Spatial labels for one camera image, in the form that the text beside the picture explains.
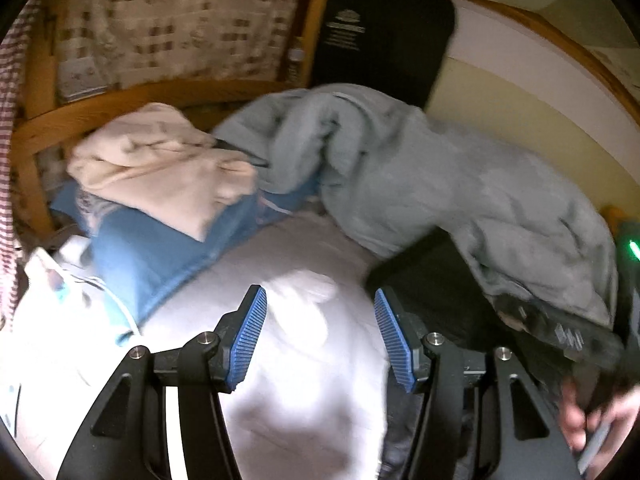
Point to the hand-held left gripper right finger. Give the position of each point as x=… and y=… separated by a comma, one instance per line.
x=395, y=345

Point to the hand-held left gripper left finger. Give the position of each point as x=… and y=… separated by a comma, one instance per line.
x=245, y=340

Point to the long black down jacket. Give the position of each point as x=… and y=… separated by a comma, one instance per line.
x=440, y=285

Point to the person's right hand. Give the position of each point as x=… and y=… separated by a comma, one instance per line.
x=572, y=420

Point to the blue pillow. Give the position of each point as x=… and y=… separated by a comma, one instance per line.
x=150, y=270

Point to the light blue floral duvet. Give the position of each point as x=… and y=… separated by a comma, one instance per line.
x=425, y=170

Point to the beige crumpled cloth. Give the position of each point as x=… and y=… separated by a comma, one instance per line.
x=150, y=170

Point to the small bottle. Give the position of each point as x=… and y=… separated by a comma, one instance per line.
x=295, y=62

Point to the black hanging garment bag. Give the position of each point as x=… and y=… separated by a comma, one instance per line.
x=380, y=40

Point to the red checked cloth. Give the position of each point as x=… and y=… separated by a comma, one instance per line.
x=10, y=110

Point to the brown checked patterned curtain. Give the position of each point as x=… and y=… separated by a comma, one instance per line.
x=175, y=10

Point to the wooden bunk bed frame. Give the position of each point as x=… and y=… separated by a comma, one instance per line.
x=125, y=99

